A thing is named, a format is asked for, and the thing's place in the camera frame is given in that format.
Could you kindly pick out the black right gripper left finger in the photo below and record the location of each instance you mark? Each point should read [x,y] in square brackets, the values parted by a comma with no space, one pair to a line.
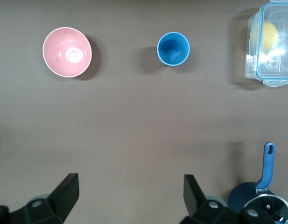
[62,200]

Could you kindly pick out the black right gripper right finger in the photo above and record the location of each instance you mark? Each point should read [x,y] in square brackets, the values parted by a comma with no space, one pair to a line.
[197,205]

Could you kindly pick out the pink bowl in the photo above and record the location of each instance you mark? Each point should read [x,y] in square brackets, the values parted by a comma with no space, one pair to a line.
[66,52]

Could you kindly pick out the dark blue saucepan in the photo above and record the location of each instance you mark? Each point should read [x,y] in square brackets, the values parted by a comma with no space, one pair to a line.
[239,198]

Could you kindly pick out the glass lid with blue knob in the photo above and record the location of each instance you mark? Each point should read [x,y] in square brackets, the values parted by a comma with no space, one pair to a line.
[269,210]

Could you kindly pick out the brown table cover cloth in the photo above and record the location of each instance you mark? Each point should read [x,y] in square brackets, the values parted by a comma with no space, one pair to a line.
[122,116]

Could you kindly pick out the clear blue-rimmed plastic container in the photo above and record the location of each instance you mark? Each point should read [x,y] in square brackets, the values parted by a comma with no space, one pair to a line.
[274,67]

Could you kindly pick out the blue cup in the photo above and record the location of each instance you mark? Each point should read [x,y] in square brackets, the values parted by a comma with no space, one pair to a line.
[173,49]

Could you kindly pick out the yellow fruit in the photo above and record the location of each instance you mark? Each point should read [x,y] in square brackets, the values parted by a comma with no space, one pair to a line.
[268,35]

